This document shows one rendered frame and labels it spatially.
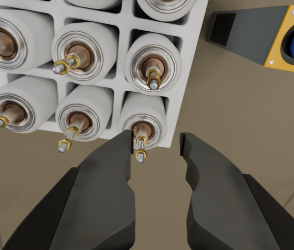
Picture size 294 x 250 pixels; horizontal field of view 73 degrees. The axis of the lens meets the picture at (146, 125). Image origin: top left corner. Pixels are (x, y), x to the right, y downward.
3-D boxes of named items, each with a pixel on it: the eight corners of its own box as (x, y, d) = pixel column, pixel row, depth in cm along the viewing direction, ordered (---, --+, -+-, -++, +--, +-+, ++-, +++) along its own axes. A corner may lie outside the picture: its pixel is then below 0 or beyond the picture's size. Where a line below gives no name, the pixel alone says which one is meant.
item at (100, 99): (92, 111, 56) (70, 149, 40) (75, 80, 52) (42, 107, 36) (124, 101, 54) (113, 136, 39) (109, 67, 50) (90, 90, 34)
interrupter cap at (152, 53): (123, 80, 34) (122, 81, 33) (141, 35, 30) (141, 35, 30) (163, 97, 35) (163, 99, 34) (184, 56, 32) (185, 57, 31)
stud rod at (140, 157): (139, 137, 37) (137, 163, 30) (139, 133, 36) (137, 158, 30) (145, 137, 37) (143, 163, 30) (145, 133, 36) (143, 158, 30)
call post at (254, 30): (213, 11, 50) (289, 3, 23) (240, 16, 51) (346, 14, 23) (205, 41, 53) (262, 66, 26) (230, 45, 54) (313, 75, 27)
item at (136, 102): (127, 113, 56) (118, 152, 40) (125, 80, 52) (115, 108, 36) (161, 113, 56) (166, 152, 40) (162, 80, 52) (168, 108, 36)
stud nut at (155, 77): (144, 79, 26) (144, 81, 25) (154, 71, 26) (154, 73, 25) (153, 91, 27) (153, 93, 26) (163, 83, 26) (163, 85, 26)
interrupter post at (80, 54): (73, 47, 31) (65, 50, 28) (88, 50, 32) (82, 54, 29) (72, 62, 32) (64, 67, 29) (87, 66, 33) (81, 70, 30)
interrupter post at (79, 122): (77, 128, 38) (71, 138, 35) (71, 118, 37) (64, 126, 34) (88, 125, 38) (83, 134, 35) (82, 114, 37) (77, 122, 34)
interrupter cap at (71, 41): (56, 25, 30) (54, 25, 29) (106, 37, 31) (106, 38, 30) (55, 74, 33) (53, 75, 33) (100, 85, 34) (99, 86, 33)
